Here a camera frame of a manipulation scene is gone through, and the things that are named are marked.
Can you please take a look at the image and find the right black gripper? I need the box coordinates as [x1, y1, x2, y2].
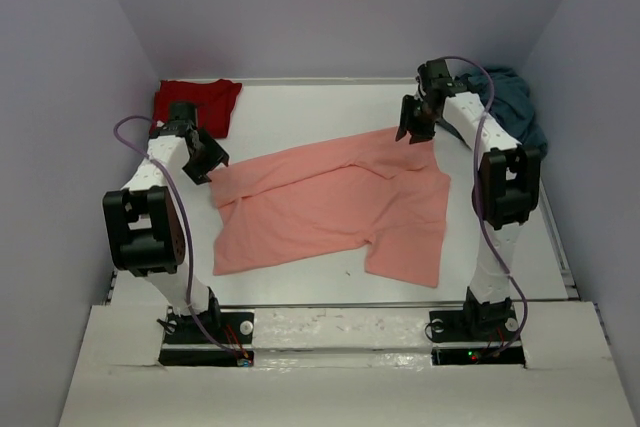
[396, 95, 440, 145]

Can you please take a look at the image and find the pink t shirt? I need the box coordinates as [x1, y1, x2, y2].
[209, 128, 451, 288]

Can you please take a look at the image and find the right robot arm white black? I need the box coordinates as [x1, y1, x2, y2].
[396, 57, 541, 349]

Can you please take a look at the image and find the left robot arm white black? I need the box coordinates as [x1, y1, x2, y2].
[102, 101, 229, 343]

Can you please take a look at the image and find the red folded t shirt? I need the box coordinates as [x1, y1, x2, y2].
[152, 79, 243, 139]

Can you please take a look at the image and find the blue crumpled t shirt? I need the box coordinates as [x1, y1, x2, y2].
[439, 66, 548, 159]

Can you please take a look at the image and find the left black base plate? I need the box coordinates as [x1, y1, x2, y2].
[156, 310, 255, 368]

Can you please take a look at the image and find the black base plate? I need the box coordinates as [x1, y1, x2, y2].
[424, 309, 526, 367]
[156, 310, 255, 368]

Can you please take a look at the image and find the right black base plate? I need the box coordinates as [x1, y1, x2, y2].
[424, 309, 526, 367]

